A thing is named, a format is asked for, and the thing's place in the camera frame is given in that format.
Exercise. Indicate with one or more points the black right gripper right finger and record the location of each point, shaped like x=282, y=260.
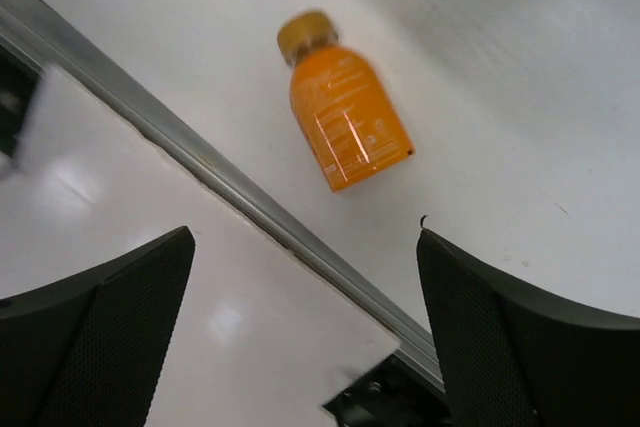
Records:
x=513, y=354

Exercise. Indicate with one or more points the orange juice bottle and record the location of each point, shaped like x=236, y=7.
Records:
x=340, y=104

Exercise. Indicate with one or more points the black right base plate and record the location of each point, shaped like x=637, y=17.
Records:
x=390, y=394

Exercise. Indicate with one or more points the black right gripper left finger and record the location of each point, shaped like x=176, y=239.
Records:
x=88, y=349

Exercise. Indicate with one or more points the aluminium front rail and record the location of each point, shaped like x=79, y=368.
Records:
x=39, y=36

